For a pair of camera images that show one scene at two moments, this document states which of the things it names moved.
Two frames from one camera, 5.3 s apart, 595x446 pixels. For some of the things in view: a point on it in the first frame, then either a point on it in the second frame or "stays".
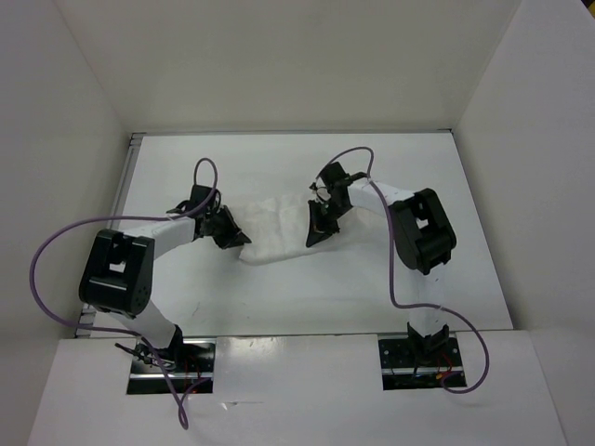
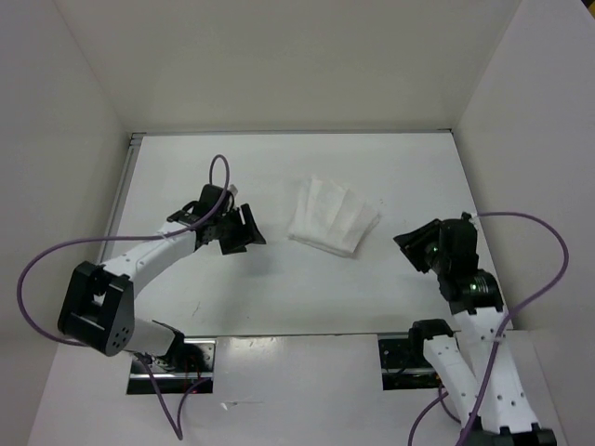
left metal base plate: [194, 373] stays
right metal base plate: [400, 371] stays
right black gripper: [319, 229] -> [411, 243]
